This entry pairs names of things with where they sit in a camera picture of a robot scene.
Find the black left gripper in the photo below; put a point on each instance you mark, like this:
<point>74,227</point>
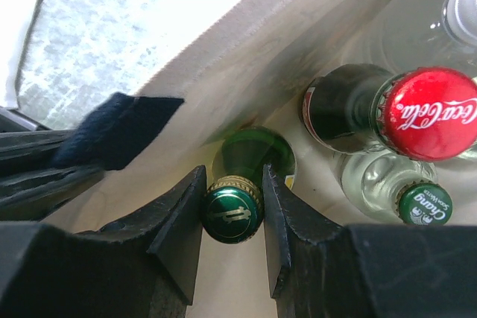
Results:
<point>31,187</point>

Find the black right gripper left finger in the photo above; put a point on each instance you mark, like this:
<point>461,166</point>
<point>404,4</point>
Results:
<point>150,256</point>

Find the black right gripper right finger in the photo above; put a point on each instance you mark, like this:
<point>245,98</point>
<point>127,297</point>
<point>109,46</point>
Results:
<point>293,231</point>

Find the green beer bottle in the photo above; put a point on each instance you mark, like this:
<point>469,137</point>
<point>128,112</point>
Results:
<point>233,207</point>

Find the clear Chang soda bottle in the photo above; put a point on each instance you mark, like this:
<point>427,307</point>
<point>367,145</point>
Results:
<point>391,188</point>

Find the dark cola bottle red cap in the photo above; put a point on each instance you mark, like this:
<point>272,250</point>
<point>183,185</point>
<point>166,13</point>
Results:
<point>428,114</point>

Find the beige canvas tote bag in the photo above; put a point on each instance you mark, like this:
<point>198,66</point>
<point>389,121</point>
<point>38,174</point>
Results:
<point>251,66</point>

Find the clear water bottle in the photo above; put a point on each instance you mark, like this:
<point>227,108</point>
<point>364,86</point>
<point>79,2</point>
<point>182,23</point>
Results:
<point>412,33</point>

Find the folded white cloth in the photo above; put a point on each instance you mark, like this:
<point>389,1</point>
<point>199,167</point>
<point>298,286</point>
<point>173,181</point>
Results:
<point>17,19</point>

